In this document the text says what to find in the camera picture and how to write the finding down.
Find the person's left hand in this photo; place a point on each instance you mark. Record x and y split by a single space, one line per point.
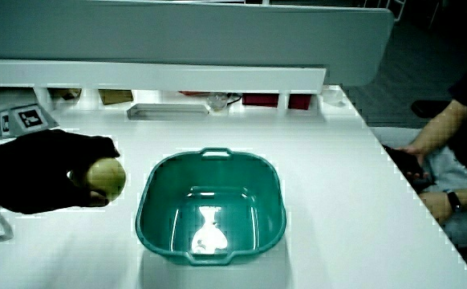
37 172

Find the yellow-green pear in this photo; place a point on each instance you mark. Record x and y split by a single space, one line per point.
107 176

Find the white desk shelf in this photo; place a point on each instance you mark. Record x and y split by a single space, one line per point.
157 76

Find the white desk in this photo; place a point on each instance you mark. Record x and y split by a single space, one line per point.
338 200

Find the small brown box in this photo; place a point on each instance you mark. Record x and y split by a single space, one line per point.
66 94

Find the brown cardboard box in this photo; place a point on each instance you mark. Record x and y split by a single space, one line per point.
115 96

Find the grey metal tray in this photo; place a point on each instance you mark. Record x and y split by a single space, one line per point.
167 111

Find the green plastic basin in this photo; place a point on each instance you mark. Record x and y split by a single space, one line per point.
213 237

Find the clear glass jar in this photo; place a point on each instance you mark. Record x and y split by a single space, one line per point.
217 101

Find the grey partition panel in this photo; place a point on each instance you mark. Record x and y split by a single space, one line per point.
177 36

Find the dark red box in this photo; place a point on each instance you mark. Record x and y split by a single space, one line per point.
260 100
299 101

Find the black phone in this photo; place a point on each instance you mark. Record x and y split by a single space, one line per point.
406 164

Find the black shoe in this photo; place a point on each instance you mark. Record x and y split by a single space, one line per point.
430 108

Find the black wristwatch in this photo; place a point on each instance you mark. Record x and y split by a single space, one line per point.
454 200

